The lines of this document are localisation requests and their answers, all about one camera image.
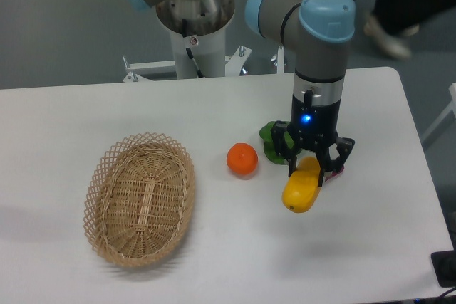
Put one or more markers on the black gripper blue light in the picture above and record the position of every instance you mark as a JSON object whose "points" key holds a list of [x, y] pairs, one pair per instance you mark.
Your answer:
{"points": [[315, 120]]}

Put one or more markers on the yellow mango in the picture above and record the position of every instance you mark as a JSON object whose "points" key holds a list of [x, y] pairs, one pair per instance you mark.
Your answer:
{"points": [[302, 189]]}

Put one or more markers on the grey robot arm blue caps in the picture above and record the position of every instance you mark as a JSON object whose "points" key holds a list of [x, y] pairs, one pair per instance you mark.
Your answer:
{"points": [[318, 32]]}

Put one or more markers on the pink object behind gripper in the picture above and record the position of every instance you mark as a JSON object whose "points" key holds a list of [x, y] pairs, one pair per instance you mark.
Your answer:
{"points": [[336, 174]]}

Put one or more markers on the green vegetable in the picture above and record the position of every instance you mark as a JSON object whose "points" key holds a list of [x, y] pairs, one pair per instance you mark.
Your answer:
{"points": [[268, 145]]}

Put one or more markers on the orange tangerine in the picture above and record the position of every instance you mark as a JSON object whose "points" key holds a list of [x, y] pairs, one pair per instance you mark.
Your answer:
{"points": [[242, 159]]}

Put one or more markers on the black device at table corner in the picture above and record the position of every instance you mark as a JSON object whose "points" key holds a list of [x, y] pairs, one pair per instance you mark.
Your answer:
{"points": [[444, 266]]}

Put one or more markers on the person legs and shoes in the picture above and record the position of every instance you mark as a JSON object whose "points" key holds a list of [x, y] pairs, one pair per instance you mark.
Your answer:
{"points": [[391, 21]]}

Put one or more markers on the woven wicker basket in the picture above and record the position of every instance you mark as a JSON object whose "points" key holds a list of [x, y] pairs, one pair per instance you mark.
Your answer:
{"points": [[140, 200]]}

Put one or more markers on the white furniture frame at right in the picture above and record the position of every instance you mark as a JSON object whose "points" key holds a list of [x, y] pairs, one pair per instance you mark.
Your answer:
{"points": [[440, 123]]}

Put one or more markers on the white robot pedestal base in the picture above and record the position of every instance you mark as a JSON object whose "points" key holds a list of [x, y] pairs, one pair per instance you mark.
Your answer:
{"points": [[197, 31]]}

